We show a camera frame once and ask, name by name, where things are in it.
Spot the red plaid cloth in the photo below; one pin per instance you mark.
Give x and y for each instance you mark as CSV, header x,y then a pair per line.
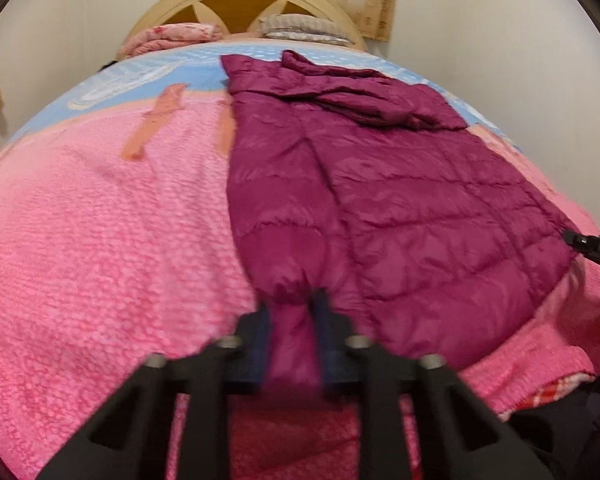
x,y
555,390

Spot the bed with pink-blue cover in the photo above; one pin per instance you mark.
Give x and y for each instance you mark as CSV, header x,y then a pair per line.
x,y
105,240

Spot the pink floral folded blanket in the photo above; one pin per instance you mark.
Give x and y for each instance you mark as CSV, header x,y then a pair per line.
x,y
170,37

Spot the striped dotted pillow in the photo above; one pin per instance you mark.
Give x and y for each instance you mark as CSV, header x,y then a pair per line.
x,y
305,29

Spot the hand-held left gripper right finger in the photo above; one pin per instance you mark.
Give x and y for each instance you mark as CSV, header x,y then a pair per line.
x,y
330,340

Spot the magenta quilted puffer jacket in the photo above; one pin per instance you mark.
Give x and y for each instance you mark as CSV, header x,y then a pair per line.
x,y
380,200

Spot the cream wooden bed headboard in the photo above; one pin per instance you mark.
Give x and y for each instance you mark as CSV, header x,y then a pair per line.
x,y
240,7

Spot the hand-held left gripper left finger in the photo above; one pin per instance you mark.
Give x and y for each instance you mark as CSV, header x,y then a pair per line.
x,y
257,340

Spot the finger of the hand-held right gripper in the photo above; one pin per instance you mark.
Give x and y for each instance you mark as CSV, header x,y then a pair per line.
x,y
587,244

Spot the person's dark clothing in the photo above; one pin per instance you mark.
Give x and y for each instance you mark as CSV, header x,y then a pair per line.
x,y
570,440

